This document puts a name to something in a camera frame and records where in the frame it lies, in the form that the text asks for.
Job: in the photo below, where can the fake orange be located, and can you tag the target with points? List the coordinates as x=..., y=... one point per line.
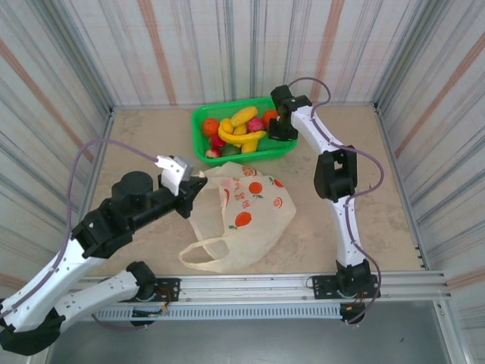
x=270, y=117
x=209, y=127

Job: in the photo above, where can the yellow fake mango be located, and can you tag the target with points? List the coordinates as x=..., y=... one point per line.
x=244, y=115

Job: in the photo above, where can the green plastic basket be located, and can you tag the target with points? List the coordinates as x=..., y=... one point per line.
x=199, y=136

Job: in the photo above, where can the plastic bag with orange print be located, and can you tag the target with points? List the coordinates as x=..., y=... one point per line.
x=257, y=212

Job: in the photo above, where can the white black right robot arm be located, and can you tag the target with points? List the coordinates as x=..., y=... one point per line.
x=348, y=235

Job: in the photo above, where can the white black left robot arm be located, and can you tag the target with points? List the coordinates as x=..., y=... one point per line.
x=60, y=282

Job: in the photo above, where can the pink fake dragon fruit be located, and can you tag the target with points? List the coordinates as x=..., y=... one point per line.
x=255, y=124

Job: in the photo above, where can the red white fake fruit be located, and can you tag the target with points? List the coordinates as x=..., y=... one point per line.
x=213, y=153

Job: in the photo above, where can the small yellow fake fruit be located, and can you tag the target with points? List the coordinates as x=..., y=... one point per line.
x=239, y=130

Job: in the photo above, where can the small yellow fake lemon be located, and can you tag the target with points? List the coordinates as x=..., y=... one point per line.
x=226, y=124

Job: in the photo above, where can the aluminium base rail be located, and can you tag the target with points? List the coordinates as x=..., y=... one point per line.
x=246, y=288

